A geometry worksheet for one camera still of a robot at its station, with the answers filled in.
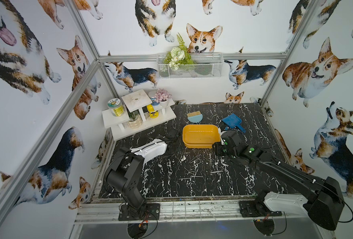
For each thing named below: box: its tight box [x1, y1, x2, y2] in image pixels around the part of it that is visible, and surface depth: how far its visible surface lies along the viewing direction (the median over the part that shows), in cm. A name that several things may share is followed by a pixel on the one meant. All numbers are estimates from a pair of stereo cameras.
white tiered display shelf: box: [101, 89, 177, 142], surface depth 105 cm
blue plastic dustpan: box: [221, 113, 247, 133], surface depth 115 cm
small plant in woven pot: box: [127, 110, 143, 129], surface depth 105 cm
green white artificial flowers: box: [163, 32, 195, 71], surface depth 82 cm
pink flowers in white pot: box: [153, 88, 173, 108], surface depth 95 cm
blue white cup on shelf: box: [150, 96, 160, 107], surface depth 97 cm
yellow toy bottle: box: [146, 104, 160, 119], surface depth 109 cm
